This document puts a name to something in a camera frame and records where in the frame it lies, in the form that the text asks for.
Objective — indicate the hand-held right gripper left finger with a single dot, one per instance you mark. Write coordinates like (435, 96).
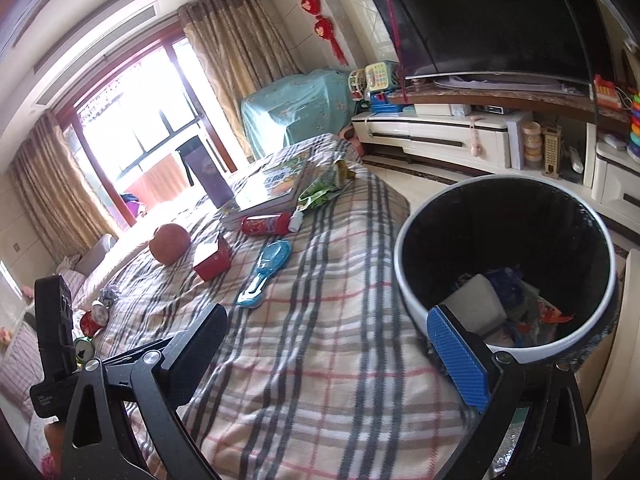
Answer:
(200, 347)

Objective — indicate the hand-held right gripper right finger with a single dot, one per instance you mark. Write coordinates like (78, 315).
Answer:
(460, 357)

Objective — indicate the blue wrapper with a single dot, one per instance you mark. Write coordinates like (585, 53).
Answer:
(507, 287)

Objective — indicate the red paper packet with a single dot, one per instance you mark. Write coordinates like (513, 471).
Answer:
(555, 316)

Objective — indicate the black white-rimmed trash bin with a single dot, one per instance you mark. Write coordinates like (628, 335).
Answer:
(500, 230)

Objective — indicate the green can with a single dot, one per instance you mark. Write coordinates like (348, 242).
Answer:
(84, 349)

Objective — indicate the red soda can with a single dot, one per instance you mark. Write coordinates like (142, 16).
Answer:
(92, 320)

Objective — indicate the white pillow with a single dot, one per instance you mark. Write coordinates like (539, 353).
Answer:
(97, 255)

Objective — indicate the red cardboard box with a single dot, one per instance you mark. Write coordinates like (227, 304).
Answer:
(212, 260)

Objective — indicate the silver foil mat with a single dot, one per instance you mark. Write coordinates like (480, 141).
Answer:
(512, 440)

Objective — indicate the blue hairbrush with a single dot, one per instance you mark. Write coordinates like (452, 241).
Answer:
(267, 265)

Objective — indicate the orange ball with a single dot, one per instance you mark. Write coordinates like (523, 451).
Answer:
(169, 243)

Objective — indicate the plaid blanket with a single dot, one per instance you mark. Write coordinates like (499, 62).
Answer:
(325, 360)

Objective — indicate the red tube bottle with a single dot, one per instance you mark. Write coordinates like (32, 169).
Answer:
(265, 224)

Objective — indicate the beige patterned curtain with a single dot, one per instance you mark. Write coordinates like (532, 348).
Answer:
(55, 185)
(240, 60)

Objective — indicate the marble top white cabinet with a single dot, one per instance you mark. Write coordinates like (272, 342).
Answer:
(615, 385)

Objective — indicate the small white bottle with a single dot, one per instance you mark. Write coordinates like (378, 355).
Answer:
(296, 220)

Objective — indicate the orange cloth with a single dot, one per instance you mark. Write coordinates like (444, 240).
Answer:
(160, 180)

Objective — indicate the dark box near window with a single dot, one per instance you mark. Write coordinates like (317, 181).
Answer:
(207, 175)

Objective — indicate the large picture book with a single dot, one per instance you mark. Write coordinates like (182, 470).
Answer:
(270, 187)

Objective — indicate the green snack bag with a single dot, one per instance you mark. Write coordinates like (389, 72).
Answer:
(325, 187)

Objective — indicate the pink cabinet safety lock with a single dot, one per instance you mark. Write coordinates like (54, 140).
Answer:
(475, 142)

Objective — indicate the red framed window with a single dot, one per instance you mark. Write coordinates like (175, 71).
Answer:
(140, 125)

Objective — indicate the white television cabinet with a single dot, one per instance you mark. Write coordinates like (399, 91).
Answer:
(435, 137)

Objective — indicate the white upright box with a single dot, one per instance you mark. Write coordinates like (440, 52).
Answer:
(515, 142)

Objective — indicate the wooden perforated box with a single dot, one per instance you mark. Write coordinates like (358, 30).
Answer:
(552, 155)

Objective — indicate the stacked plastic jars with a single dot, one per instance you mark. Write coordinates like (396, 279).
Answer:
(531, 142)

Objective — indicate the white remote control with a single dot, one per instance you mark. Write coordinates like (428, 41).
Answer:
(576, 160)

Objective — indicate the pink kettlebell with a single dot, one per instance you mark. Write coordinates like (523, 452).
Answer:
(350, 136)

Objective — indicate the teal floral furniture cover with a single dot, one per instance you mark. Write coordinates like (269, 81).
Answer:
(295, 105)

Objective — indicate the blue toy basket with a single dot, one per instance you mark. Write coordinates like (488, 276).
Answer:
(384, 103)

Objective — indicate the ceiling air vent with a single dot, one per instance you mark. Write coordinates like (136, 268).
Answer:
(95, 50)

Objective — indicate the white round baby toy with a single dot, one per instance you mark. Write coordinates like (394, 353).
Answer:
(357, 85)

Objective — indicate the yellow toy phone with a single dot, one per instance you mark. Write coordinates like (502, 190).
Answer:
(378, 77)

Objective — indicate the red toy cash register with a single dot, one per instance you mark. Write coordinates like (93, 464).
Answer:
(607, 94)

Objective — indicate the black curved television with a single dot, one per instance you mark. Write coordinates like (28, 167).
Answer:
(490, 15)

